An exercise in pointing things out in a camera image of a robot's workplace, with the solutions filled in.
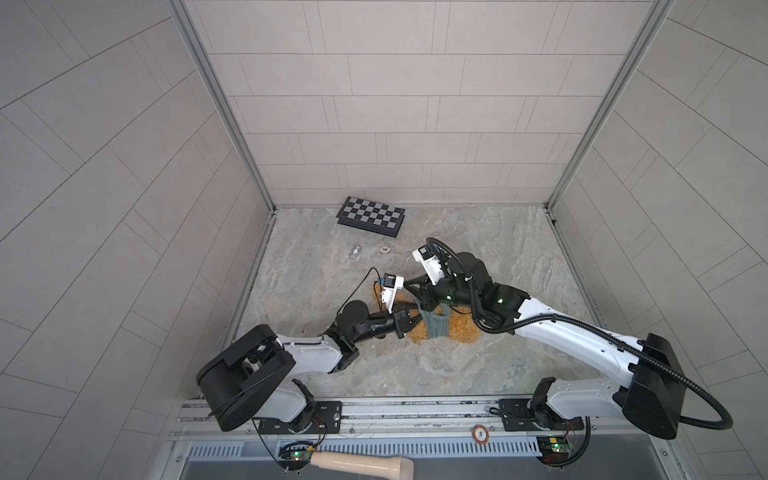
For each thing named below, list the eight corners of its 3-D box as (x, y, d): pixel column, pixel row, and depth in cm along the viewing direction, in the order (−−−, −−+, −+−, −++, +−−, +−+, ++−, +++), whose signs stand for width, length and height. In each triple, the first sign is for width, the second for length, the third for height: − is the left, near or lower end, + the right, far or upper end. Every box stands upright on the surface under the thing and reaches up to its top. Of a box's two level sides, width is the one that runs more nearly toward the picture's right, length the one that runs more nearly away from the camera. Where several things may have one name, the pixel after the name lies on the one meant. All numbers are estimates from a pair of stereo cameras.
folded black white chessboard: (338, 223, 113) (336, 216, 110) (349, 202, 121) (348, 196, 118) (396, 237, 109) (396, 230, 106) (404, 214, 117) (404, 208, 114)
